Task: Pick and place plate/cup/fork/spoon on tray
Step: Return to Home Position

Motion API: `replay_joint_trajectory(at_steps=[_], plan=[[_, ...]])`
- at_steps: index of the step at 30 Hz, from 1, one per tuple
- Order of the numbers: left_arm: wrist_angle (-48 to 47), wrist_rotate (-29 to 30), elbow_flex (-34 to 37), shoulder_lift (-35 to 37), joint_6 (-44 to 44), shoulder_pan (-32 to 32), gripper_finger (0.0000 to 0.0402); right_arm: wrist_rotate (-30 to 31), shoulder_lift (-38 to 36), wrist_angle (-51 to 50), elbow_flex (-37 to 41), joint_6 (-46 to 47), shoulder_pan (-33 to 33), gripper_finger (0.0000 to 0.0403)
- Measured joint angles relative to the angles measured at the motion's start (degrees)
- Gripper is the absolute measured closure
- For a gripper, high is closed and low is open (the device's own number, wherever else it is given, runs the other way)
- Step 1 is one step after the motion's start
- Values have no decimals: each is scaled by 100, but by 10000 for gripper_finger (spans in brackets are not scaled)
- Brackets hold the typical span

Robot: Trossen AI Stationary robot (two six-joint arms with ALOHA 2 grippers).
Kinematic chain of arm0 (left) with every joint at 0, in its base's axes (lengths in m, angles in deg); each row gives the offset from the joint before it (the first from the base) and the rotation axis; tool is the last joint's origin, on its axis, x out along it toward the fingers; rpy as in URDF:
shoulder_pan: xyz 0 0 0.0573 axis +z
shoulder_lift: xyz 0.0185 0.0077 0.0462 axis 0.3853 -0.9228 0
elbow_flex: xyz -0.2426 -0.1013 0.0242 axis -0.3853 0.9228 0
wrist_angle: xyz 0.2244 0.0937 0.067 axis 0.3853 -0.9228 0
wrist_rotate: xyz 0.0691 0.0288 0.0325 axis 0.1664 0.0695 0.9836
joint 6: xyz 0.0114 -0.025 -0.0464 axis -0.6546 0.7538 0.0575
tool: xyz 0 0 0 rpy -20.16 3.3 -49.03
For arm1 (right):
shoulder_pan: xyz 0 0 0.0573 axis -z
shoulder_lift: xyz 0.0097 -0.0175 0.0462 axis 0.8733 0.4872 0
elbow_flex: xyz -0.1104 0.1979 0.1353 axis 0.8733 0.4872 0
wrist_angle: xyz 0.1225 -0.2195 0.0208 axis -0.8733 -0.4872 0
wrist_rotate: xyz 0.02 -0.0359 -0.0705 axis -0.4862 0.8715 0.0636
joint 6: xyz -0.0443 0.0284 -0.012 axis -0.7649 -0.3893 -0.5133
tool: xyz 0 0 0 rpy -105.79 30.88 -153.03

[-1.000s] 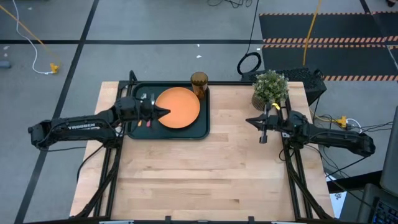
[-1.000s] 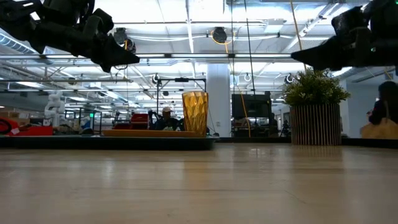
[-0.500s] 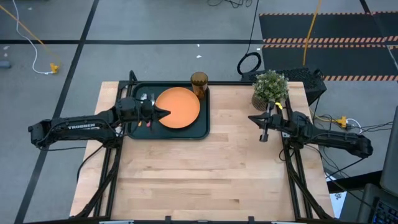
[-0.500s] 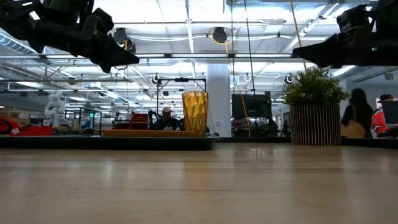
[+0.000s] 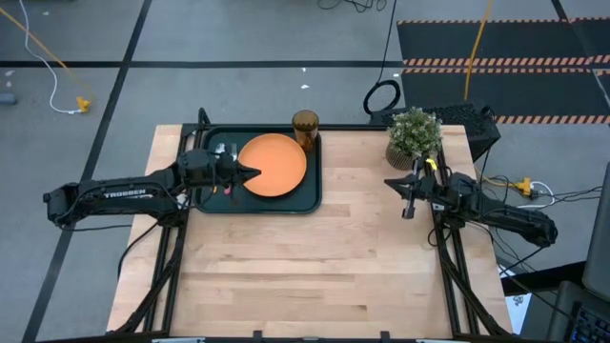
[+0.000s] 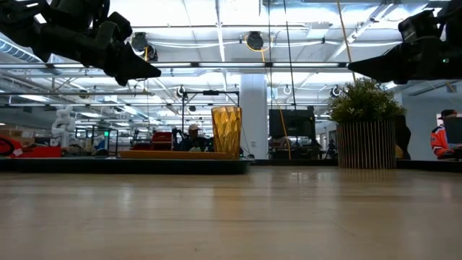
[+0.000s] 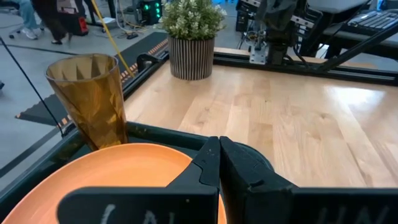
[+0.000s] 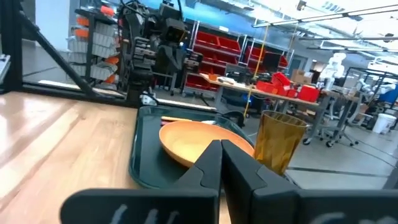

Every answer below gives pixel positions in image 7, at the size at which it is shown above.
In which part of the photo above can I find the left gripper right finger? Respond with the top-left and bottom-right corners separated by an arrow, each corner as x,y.
219,136 -> 398,224

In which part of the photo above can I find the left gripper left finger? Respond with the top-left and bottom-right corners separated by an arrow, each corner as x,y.
57,136 -> 221,224

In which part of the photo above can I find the orange plate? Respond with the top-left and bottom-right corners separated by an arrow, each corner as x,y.
1,142 -> 228,224

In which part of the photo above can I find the amber faceted plastic cup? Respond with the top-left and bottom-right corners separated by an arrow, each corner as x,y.
45,53 -> 129,152

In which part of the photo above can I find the dark green plastic tray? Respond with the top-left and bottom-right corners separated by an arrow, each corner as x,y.
0,121 -> 275,218

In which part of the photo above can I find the potted plant in striped pot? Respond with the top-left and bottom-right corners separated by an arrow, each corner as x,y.
158,0 -> 228,81

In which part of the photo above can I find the black hazard-striped floor mat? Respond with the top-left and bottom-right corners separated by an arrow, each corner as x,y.
15,30 -> 169,128

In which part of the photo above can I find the black desk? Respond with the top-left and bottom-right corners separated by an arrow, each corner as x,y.
323,29 -> 398,60

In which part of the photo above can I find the black computer tower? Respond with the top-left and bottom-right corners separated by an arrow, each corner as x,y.
136,0 -> 163,26

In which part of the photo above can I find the black keyboard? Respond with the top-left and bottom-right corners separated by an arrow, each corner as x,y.
347,9 -> 398,35

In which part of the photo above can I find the black and red equipment case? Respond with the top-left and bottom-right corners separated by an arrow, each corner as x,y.
57,0 -> 90,37

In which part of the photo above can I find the person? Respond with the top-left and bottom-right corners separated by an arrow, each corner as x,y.
9,0 -> 44,40
30,0 -> 74,45

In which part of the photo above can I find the black frame corner clamp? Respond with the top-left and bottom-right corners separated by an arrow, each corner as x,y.
136,52 -> 161,74

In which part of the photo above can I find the black aluminium table frame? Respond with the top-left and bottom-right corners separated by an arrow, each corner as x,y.
123,21 -> 398,101

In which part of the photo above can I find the thick yellow floor cable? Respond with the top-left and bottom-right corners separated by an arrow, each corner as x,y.
90,0 -> 136,78

